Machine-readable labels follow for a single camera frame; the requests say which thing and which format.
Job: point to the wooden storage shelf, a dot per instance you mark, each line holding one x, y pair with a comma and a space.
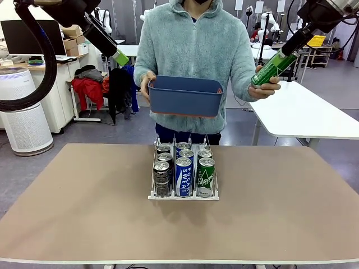
319, 56

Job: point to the white desk wooden top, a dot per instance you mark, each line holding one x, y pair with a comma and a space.
63, 84

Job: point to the red jacket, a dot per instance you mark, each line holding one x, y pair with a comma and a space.
89, 89

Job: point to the grey garment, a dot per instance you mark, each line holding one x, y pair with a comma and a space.
89, 74

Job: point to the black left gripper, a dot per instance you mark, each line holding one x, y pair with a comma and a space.
81, 12

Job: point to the black computer monitor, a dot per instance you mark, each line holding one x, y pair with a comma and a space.
16, 37

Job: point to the white background table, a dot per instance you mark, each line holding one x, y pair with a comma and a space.
269, 54
129, 50

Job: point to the green dish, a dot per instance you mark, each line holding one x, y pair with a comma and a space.
36, 61

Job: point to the white air purifier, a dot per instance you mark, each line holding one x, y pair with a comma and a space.
22, 123

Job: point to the black Pepsi can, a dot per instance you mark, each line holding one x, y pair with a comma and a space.
164, 157
163, 149
162, 179

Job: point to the person's left forearm teal sleeve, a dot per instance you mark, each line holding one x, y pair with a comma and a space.
246, 78

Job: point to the cardboard box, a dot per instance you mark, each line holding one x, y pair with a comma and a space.
73, 42
72, 51
71, 31

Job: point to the green Chilsung cider can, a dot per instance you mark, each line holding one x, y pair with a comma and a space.
266, 73
204, 153
205, 178

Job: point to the white side table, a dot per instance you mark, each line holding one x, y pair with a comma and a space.
294, 112

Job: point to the blue garment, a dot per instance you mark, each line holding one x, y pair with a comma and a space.
136, 95

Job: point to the red fire extinguisher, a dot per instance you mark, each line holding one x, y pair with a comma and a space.
340, 53

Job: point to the clear white can dispenser rack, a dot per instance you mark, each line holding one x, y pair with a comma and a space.
183, 198

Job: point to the person's right forearm teal sleeve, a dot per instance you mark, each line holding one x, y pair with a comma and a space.
144, 64

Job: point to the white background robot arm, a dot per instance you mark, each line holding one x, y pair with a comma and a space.
106, 25
270, 25

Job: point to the person in teal fleece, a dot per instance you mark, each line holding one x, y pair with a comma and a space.
193, 50

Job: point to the blue Pocari Sweat can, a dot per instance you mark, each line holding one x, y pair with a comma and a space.
183, 146
186, 154
184, 176

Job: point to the yellow plastic crate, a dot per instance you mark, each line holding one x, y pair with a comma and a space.
319, 41

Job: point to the white storage box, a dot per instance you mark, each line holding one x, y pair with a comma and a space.
83, 48

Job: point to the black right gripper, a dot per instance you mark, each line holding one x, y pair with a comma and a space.
322, 16

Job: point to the blue plastic basket orange trim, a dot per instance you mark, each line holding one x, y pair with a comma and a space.
185, 101

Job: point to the person's left hand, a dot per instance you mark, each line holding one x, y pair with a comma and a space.
265, 91

